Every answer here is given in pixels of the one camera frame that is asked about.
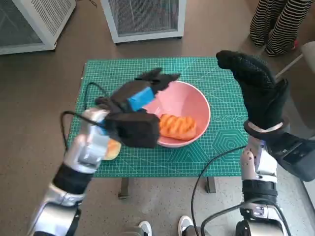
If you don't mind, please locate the round toy bread bun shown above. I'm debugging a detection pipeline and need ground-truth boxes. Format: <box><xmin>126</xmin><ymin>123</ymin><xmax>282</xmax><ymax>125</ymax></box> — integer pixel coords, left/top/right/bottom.
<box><xmin>104</xmin><ymin>139</ymin><xmax>122</xmax><ymax>162</ymax></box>

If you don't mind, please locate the green cutting mat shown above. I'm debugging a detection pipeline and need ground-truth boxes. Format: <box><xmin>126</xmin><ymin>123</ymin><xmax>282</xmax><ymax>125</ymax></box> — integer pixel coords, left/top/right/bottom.
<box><xmin>66</xmin><ymin>58</ymin><xmax>249</xmax><ymax>178</ymax></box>

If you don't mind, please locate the looped black cable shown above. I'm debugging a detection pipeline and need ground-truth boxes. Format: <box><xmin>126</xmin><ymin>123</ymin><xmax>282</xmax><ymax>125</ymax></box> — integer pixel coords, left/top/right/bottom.
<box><xmin>200</xmin><ymin>204</ymin><xmax>290</xmax><ymax>236</ymax></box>

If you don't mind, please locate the white flat panel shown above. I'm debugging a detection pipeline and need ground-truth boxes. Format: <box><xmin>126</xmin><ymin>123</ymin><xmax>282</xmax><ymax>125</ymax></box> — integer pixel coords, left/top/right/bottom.
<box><xmin>301</xmin><ymin>180</ymin><xmax>315</xmax><ymax>205</ymax></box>

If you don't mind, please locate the long black cable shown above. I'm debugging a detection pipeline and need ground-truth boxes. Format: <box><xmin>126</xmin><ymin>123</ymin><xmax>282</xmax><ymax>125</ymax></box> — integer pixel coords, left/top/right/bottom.
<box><xmin>190</xmin><ymin>145</ymin><xmax>247</xmax><ymax>236</ymax></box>

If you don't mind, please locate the long braided toy bread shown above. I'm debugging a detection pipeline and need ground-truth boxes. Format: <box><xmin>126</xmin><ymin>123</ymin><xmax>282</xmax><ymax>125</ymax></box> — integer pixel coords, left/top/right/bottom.
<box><xmin>158</xmin><ymin>114</ymin><xmax>197</xmax><ymax>141</ymax></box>

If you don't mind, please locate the white mesh front cabinet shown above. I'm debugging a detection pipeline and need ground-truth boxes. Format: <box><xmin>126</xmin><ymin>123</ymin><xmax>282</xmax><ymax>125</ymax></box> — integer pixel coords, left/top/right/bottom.
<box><xmin>100</xmin><ymin>0</ymin><xmax>186</xmax><ymax>44</ymax></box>

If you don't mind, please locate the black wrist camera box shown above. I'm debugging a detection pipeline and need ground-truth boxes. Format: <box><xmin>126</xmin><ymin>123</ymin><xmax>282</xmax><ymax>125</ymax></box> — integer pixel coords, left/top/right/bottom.
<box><xmin>104</xmin><ymin>112</ymin><xmax>160</xmax><ymax>149</ymax></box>
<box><xmin>268</xmin><ymin>131</ymin><xmax>315</xmax><ymax>182</ymax></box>

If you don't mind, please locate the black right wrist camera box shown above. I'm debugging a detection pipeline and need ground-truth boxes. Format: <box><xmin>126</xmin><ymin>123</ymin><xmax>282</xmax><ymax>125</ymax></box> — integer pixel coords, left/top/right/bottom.
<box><xmin>268</xmin><ymin>131</ymin><xmax>315</xmax><ymax>182</ymax></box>

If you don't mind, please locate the white perforated metal cabinet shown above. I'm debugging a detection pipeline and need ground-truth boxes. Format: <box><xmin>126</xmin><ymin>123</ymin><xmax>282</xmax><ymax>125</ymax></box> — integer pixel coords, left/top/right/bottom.
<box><xmin>0</xmin><ymin>0</ymin><xmax>77</xmax><ymax>55</ymax></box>

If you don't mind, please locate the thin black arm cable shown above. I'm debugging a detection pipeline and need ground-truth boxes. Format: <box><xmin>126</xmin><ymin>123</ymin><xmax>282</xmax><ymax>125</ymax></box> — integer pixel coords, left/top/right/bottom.
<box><xmin>60</xmin><ymin>82</ymin><xmax>110</xmax><ymax>150</ymax></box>

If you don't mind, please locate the dark metal table leg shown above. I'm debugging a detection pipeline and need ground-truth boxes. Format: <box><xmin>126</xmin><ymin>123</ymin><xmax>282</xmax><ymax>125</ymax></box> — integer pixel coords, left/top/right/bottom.
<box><xmin>118</xmin><ymin>177</ymin><xmax>130</xmax><ymax>200</ymax></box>
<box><xmin>206</xmin><ymin>177</ymin><xmax>217</xmax><ymax>194</ymax></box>

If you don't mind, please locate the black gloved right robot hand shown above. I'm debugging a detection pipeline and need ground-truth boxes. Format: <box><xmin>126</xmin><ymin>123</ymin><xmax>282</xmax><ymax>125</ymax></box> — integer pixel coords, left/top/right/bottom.
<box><xmin>216</xmin><ymin>50</ymin><xmax>290</xmax><ymax>133</ymax></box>

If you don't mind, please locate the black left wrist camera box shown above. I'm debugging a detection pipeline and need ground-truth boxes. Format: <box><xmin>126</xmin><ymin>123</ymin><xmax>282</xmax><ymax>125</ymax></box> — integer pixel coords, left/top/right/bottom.
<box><xmin>104</xmin><ymin>112</ymin><xmax>160</xmax><ymax>149</ymax></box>

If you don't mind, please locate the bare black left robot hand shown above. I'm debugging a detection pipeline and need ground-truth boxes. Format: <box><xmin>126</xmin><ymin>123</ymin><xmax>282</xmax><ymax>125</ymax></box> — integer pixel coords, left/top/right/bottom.
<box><xmin>105</xmin><ymin>68</ymin><xmax>182</xmax><ymax>116</ymax></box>

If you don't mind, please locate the pink bowl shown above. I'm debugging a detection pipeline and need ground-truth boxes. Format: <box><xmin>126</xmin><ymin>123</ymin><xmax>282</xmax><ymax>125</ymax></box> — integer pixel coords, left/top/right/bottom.
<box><xmin>141</xmin><ymin>80</ymin><xmax>212</xmax><ymax>148</ymax></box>

